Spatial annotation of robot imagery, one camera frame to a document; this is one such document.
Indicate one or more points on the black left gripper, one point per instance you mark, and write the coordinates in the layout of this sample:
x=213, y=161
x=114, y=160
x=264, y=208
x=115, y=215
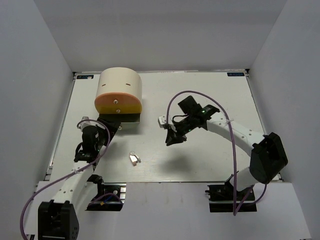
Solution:
x=112, y=127

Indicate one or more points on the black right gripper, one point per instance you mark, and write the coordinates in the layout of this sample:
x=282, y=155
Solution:
x=175, y=136

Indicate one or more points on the beige orange round organizer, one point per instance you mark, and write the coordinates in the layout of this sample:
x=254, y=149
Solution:
x=119, y=97

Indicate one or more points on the pink silver binder clip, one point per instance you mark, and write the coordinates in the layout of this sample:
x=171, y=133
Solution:
x=134, y=158

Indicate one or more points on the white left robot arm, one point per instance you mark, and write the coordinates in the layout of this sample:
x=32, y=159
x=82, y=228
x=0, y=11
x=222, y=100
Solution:
x=58, y=218

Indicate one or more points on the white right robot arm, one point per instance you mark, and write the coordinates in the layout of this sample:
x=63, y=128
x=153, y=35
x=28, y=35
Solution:
x=266, y=151

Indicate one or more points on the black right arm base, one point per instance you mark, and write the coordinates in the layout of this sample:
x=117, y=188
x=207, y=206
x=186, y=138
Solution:
x=221, y=198

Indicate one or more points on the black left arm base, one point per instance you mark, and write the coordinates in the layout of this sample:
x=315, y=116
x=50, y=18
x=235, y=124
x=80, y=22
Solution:
x=110, y=198

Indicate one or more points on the blue label sticker left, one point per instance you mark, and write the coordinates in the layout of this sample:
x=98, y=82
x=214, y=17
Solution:
x=85, y=77

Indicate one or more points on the blue label sticker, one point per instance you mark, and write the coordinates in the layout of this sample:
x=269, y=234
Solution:
x=235, y=74
x=85, y=77

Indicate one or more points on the blue label sticker right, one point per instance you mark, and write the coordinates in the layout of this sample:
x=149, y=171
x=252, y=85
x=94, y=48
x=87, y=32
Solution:
x=235, y=74

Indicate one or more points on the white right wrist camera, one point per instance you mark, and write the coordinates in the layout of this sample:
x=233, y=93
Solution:
x=165, y=123

